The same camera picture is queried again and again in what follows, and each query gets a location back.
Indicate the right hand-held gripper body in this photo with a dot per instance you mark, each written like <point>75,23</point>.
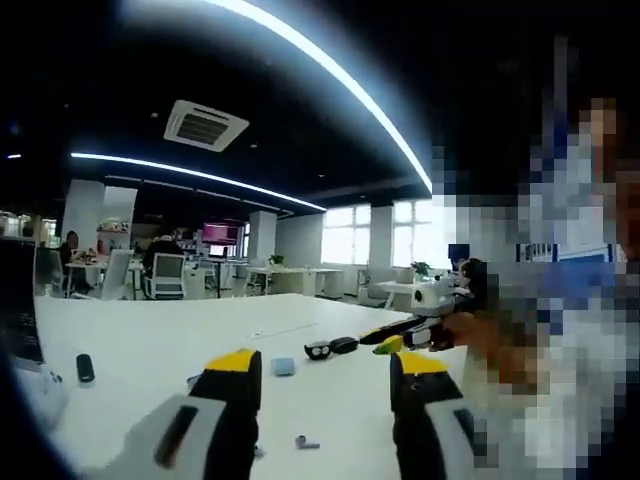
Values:
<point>435,300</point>

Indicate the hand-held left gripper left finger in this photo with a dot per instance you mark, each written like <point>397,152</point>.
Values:
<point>230,400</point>

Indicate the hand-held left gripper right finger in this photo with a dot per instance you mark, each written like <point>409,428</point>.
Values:
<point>425,415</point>

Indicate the plain black earbud case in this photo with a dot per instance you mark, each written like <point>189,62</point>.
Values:
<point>345,344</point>

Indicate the light blue earbud case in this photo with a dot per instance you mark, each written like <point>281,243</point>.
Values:
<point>283,366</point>

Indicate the black earbud case cartoon eyes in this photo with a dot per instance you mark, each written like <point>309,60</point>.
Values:
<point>318,351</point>

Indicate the person's right hand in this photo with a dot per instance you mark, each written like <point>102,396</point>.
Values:
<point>461,330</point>

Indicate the potted plant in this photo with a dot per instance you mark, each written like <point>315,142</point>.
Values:
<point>420,267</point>
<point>276,259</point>

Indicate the white office desk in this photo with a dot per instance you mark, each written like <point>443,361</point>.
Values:
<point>395,290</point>
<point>295,280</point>

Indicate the dark computer monitor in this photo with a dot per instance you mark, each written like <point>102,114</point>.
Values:
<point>459,251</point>

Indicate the large window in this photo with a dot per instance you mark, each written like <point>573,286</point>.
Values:
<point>345,235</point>
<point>412,232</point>

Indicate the white table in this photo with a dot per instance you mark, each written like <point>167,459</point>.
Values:
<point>150,330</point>

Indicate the white office chair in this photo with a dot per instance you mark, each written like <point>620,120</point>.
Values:
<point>167,275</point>
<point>116,272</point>

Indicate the black smartphone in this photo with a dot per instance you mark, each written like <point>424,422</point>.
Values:
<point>85,368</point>

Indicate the pink display screen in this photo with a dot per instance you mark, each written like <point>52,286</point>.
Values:
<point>220,232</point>

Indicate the white game controller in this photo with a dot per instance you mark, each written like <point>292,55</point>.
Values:
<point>42,390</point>

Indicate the shelf with colourful items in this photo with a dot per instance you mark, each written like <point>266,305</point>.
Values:
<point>112,227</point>

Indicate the ceiling light strip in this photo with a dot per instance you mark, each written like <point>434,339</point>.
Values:
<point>200,175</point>
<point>350,90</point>

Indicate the open laptop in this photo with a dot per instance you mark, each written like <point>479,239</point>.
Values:
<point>17,300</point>

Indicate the ceiling air conditioner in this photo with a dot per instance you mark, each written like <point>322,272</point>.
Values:
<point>205,125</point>

